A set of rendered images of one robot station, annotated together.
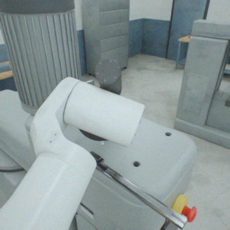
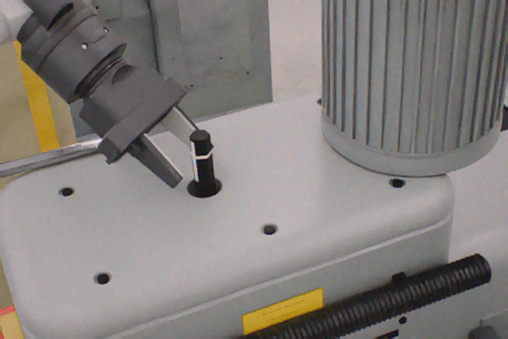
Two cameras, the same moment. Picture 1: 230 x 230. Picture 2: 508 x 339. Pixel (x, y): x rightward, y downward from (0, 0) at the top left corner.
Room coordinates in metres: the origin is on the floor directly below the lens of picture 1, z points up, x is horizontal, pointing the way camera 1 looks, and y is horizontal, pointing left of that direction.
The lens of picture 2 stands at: (0.88, -0.60, 2.48)
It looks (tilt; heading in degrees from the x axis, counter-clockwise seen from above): 38 degrees down; 119
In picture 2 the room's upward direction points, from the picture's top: 4 degrees counter-clockwise
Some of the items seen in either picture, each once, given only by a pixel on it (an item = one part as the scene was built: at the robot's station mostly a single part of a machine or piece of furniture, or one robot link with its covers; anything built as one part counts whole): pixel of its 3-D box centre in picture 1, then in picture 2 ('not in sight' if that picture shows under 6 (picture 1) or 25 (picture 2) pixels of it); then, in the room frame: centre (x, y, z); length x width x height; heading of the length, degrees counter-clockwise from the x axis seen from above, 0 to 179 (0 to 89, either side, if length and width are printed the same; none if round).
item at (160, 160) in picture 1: (105, 149); (222, 237); (0.49, 0.03, 1.81); 0.47 x 0.26 x 0.16; 50
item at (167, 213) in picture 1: (126, 184); (34, 161); (0.28, -0.02, 1.89); 0.24 x 0.04 x 0.01; 48
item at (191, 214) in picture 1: (188, 212); not in sight; (0.32, -0.18, 1.76); 0.04 x 0.03 x 0.04; 140
